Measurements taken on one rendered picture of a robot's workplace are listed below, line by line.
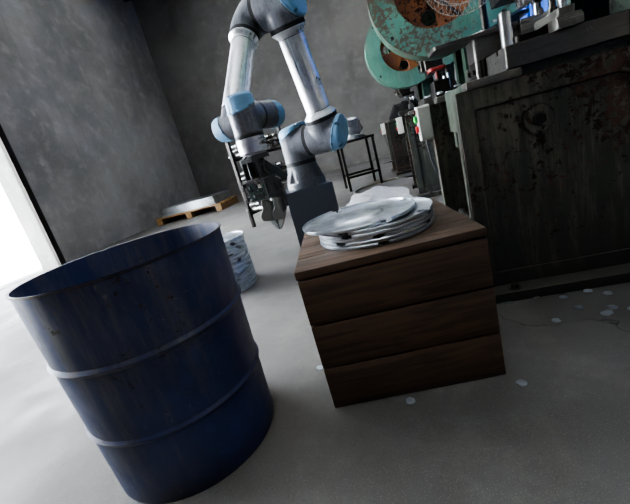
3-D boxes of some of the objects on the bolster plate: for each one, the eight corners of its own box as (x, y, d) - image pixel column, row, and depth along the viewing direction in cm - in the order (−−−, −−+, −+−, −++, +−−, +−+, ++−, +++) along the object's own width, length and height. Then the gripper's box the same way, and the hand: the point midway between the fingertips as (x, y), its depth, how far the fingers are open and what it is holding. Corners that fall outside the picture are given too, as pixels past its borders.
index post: (503, 48, 102) (499, 9, 99) (500, 50, 105) (496, 13, 102) (514, 44, 101) (510, 6, 99) (510, 47, 104) (506, 9, 102)
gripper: (230, 161, 95) (255, 238, 101) (259, 152, 91) (283, 233, 97) (248, 156, 102) (270, 228, 108) (275, 148, 98) (297, 224, 104)
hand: (280, 223), depth 104 cm, fingers closed
